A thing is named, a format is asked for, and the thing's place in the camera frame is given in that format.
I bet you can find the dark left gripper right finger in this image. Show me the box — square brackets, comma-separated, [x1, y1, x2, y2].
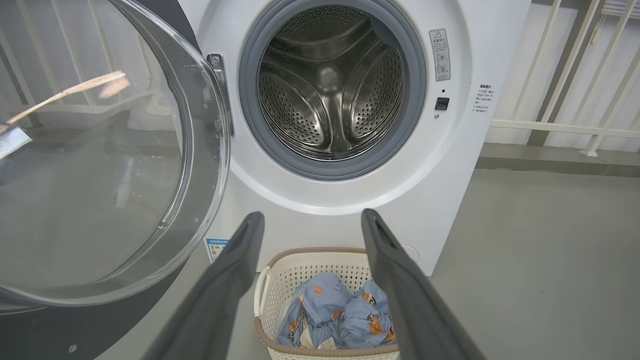
[361, 208, 486, 360]

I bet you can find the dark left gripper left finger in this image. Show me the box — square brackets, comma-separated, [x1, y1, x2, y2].
[142, 211, 266, 360]

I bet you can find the blue garment with bear print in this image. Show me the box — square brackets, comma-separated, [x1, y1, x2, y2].
[342, 280, 396, 349]

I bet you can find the blue garment with waffle print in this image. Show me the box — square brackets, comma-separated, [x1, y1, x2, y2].
[276, 272, 354, 349]

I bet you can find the round black glass washer door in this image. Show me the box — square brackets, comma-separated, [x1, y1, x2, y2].
[0, 0, 235, 360]

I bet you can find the white front-load washing machine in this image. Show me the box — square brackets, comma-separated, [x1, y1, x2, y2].
[175, 0, 532, 277]

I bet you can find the blue energy label sticker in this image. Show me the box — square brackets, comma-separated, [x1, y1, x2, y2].
[205, 238, 231, 264]

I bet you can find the white perforated laundry basket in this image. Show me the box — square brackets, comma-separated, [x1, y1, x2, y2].
[253, 247, 401, 360]

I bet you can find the white metal railing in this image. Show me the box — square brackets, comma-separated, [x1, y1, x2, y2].
[487, 0, 640, 158]

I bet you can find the grey warning sticker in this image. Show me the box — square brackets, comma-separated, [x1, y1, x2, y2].
[429, 28, 451, 82]

